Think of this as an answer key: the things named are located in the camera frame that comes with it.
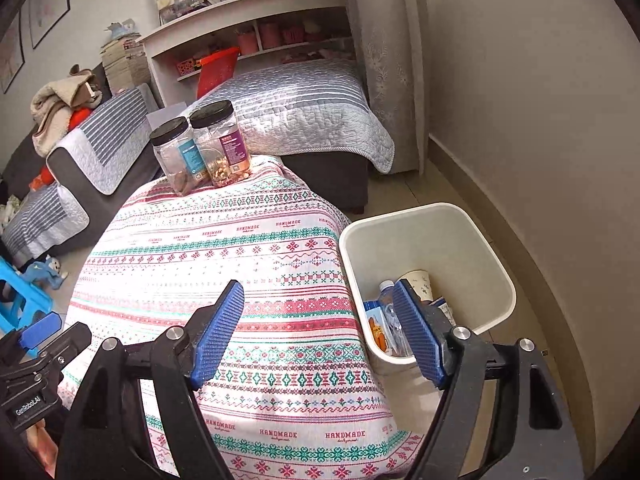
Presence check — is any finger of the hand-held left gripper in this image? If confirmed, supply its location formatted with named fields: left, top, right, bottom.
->
left=17, top=312, right=66, bottom=352
left=39, top=322, right=94, bottom=369

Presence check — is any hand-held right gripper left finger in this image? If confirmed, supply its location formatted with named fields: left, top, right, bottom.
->
left=55, top=280, right=246, bottom=480

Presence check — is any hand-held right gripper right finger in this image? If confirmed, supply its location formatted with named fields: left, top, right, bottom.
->
left=392, top=280, right=586, bottom=480

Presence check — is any orange wrapper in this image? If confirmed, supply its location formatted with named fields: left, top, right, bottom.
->
left=369, top=314, right=390, bottom=354

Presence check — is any floral paper cup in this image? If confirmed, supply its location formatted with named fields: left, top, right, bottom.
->
left=399, top=270, right=432, bottom=304

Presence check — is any white plastic bin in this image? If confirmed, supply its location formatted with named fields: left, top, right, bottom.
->
left=339, top=202, right=517, bottom=367

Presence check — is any person's left hand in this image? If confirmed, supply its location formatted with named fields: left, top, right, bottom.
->
left=26, top=422, right=60, bottom=479

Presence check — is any plastic bottle in bin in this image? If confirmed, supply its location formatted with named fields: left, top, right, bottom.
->
left=384, top=305, right=417, bottom=357

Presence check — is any blue and white packet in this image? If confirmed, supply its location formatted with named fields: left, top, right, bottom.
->
left=429, top=296, right=457, bottom=329

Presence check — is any blue plastic stool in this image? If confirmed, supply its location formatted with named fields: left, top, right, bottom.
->
left=0, top=259, right=54, bottom=334

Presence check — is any clear plastic bottle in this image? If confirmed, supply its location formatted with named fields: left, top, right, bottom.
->
left=377, top=280, right=401, bottom=311

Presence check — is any blue plush toy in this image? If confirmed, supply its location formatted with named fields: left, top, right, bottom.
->
left=22, top=255, right=69, bottom=291

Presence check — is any patterned red green tablecloth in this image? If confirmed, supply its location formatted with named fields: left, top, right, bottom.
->
left=57, top=152, right=426, bottom=480

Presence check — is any striped grey sofa cover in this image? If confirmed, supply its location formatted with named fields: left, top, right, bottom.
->
left=47, top=84, right=162, bottom=197
left=2, top=182, right=92, bottom=262

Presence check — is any red plush toy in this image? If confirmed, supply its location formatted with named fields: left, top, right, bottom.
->
left=67, top=108, right=97, bottom=132
left=29, top=164, right=57, bottom=192

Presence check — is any dark grey sofa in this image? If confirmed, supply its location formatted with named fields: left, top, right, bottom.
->
left=0, top=65, right=167, bottom=262

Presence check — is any teal label clear jar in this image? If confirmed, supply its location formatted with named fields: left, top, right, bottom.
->
left=150, top=116, right=209, bottom=197

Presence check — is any dark bed base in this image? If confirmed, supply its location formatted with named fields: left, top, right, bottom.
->
left=282, top=150, right=371, bottom=214

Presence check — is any purple label clear jar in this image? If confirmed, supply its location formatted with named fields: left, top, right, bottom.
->
left=190, top=101, right=252, bottom=189

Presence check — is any beige blanket pile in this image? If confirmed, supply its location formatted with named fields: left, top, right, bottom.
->
left=30, top=64, right=102, bottom=157

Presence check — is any quilted grey chair cushion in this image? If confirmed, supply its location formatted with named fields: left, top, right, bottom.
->
left=177, top=57, right=396, bottom=176

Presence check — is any red and white box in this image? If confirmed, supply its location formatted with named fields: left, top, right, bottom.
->
left=196, top=62, right=234, bottom=101

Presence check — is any red plastic basket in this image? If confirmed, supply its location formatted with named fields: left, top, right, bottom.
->
left=197, top=48, right=242, bottom=77

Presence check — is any stack of books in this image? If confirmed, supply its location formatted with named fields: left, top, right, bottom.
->
left=100, top=35, right=152, bottom=95

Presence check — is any beige floral curtain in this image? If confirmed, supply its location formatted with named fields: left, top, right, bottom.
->
left=345, top=0, right=432, bottom=174

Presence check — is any white headboard shelf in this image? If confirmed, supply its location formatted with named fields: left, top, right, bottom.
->
left=137, top=0, right=359, bottom=111

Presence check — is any framed wall picture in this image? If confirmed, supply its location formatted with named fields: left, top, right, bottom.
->
left=0, top=12, right=26, bottom=95
left=27, top=0, right=71, bottom=51

